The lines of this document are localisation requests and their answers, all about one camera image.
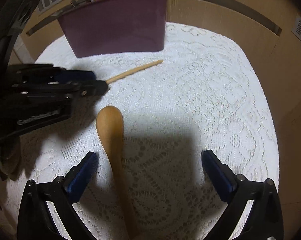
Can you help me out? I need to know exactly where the brown wooden spoon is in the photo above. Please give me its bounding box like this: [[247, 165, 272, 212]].
[[96, 106, 141, 239]]

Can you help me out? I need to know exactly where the wooden chopstick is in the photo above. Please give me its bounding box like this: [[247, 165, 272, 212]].
[[106, 60, 163, 85]]

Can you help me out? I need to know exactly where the maroon plastic utensil holder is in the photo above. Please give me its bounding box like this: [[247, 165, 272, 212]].
[[58, 0, 167, 58]]

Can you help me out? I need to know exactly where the white lace table cloth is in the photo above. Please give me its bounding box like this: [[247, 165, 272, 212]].
[[0, 23, 280, 239]]

